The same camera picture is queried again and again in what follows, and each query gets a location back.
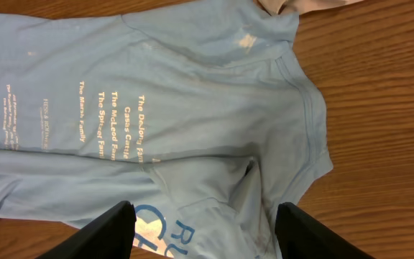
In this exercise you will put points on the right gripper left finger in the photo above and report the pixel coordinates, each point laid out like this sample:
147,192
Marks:
108,236

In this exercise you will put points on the folded beige garment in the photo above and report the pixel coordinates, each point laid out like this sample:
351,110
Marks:
275,7

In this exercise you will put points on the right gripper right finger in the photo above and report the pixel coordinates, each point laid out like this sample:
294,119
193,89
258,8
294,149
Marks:
300,236

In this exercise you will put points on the light blue t-shirt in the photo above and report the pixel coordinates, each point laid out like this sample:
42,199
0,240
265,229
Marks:
198,114

